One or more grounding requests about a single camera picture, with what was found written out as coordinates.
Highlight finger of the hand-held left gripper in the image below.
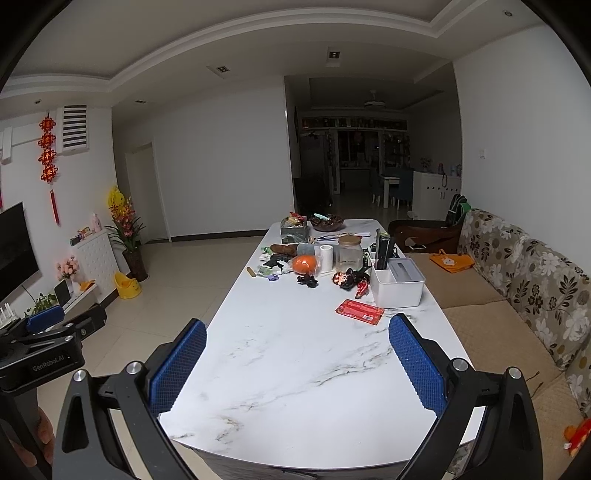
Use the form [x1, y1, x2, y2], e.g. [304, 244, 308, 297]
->
[0, 304, 66, 343]
[7, 305, 108, 358]

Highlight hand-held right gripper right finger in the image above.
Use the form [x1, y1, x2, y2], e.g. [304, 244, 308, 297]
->
[388, 313, 544, 480]

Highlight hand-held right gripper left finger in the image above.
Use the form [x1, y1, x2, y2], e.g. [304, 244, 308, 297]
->
[51, 318, 208, 480]

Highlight person's left hand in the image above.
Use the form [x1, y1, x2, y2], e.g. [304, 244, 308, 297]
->
[8, 408, 55, 468]

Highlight green trailing plant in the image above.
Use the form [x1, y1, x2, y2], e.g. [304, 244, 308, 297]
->
[25, 293, 61, 317]

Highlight white television console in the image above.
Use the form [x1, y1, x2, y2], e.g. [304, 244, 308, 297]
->
[60, 282, 99, 317]

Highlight yellow potty chair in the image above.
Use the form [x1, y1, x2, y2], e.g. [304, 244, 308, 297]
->
[113, 272, 143, 299]

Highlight white radiator cover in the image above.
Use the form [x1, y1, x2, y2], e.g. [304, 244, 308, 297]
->
[74, 229, 127, 301]

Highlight black television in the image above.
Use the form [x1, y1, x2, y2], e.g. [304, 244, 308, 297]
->
[0, 202, 40, 303]

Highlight red flat packet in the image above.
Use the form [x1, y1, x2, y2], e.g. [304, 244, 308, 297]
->
[335, 299, 385, 324]

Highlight white tissue box organizer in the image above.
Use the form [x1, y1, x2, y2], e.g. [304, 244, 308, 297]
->
[369, 257, 426, 309]

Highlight orange cloth bag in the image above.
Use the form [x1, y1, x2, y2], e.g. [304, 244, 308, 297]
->
[429, 249, 476, 274]

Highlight red faced doll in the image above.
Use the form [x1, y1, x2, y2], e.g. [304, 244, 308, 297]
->
[332, 270, 370, 291]

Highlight potted yellow orchid plant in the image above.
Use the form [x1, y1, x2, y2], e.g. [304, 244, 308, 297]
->
[105, 185, 149, 282]

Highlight dark upright utensils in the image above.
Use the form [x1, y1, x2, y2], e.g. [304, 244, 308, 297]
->
[373, 228, 397, 271]

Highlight glass jar with wooden lid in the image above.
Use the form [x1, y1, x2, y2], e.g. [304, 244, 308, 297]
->
[336, 235, 365, 273]

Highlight floral sofa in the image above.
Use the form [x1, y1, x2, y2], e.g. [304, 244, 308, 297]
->
[406, 209, 591, 480]

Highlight white door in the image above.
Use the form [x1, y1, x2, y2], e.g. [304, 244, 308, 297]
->
[124, 142, 171, 243]

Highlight orange pumpkin ball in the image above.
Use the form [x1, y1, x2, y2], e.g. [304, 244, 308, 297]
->
[292, 255, 321, 275]

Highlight brown wooden roller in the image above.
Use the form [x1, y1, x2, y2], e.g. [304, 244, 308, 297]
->
[270, 243, 315, 257]

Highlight green backpack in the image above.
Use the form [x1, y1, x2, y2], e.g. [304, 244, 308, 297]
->
[445, 194, 469, 227]

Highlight dark snack bowl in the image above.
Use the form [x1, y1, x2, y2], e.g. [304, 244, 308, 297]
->
[309, 215, 347, 232]

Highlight red orange plush toy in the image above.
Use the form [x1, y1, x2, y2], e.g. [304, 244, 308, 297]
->
[562, 418, 591, 457]

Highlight grey tin box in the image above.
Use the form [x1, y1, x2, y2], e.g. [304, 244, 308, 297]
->
[280, 222, 309, 243]

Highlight white sideboard cabinet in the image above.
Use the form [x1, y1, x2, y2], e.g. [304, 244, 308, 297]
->
[412, 170, 462, 215]

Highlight dining table with blue chairs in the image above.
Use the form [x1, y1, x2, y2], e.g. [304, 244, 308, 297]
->
[372, 167, 414, 208]

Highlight dark display shelf cabinet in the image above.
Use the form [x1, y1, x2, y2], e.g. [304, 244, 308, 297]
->
[295, 115, 411, 195]

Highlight red knot wall decoration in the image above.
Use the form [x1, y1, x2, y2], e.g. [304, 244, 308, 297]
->
[38, 113, 62, 227]

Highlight white louvered wall vent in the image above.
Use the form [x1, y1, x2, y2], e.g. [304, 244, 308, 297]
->
[59, 104, 89, 152]

